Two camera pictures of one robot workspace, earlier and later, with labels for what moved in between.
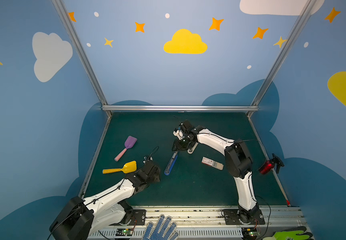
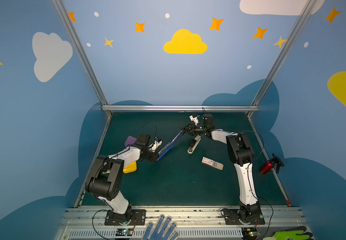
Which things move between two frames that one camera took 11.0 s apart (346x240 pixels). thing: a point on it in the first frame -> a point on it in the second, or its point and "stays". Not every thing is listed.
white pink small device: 210,162 stays
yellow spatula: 130,166 stays
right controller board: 250,233 stays
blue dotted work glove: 162,231 stays
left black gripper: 154,169 -> 153,154
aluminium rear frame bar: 180,108 stays
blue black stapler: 171,163 -> 170,145
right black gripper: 183,144 -> 188,129
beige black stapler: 190,151 stays
